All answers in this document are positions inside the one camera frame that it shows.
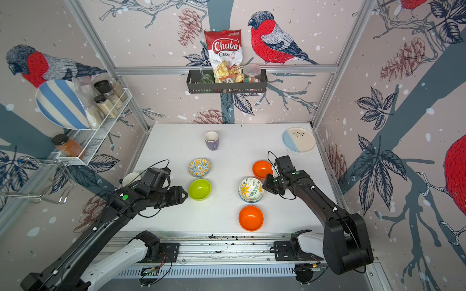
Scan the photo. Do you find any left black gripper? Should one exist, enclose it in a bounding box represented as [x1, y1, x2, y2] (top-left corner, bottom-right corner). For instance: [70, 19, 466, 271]
[150, 183, 191, 207]

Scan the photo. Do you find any yellow flower bowl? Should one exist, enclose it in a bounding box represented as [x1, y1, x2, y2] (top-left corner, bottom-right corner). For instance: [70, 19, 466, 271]
[239, 177, 264, 200]

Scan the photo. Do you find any blue yellow patterned bowl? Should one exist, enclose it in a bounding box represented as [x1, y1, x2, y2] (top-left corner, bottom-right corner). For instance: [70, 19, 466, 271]
[188, 158, 211, 178]

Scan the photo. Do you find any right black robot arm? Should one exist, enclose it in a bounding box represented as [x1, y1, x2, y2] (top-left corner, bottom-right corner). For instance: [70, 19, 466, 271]
[263, 155, 374, 275]

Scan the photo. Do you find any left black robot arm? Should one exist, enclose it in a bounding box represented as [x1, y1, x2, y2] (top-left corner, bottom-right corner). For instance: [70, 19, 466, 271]
[20, 167, 188, 291]

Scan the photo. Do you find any small orange bowl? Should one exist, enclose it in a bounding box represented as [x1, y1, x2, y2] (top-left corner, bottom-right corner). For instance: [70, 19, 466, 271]
[252, 160, 273, 180]

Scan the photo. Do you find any lime green bowl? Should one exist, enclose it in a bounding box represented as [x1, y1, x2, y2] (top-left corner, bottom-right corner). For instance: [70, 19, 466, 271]
[188, 179, 212, 201]

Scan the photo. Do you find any large orange bowl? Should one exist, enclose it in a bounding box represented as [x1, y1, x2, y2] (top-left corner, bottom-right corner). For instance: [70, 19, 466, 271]
[239, 206, 264, 232]

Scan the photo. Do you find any blue white plate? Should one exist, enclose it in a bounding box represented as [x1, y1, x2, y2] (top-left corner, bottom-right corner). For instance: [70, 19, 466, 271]
[282, 127, 316, 153]

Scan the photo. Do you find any purple mug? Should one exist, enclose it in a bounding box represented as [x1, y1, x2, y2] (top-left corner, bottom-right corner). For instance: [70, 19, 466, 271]
[204, 131, 219, 151]

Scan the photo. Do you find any black lid spice jar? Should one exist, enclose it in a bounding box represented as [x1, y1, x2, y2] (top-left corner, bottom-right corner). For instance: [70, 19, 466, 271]
[93, 95, 118, 119]
[94, 80, 123, 109]

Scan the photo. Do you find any clear plastic container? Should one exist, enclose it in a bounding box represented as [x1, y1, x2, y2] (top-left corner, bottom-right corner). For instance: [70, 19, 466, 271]
[243, 64, 262, 83]

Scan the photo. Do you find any orange spice jar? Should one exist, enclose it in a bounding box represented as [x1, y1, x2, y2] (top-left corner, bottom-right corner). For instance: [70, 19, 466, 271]
[52, 133, 87, 159]

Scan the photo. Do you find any green item in basket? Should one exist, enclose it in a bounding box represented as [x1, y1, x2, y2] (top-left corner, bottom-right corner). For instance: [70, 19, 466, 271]
[199, 73, 215, 84]

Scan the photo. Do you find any red cassava chips bag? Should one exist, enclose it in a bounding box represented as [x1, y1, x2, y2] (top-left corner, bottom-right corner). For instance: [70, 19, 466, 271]
[204, 30, 244, 83]

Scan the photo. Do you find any blue striped plate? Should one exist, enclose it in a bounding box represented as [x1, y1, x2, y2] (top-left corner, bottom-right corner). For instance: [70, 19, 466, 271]
[35, 80, 90, 130]

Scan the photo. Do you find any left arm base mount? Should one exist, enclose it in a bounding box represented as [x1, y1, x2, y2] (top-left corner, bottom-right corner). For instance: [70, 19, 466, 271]
[128, 230, 180, 263]

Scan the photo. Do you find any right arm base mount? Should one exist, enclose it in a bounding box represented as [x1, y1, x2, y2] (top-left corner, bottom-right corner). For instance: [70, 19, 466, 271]
[269, 230, 325, 261]

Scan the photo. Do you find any white wire shelf rack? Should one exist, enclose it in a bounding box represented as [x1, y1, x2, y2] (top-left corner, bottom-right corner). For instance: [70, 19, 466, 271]
[55, 88, 133, 166]

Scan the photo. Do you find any black wall basket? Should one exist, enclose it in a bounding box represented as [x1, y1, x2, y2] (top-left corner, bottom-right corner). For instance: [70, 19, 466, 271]
[186, 69, 268, 93]

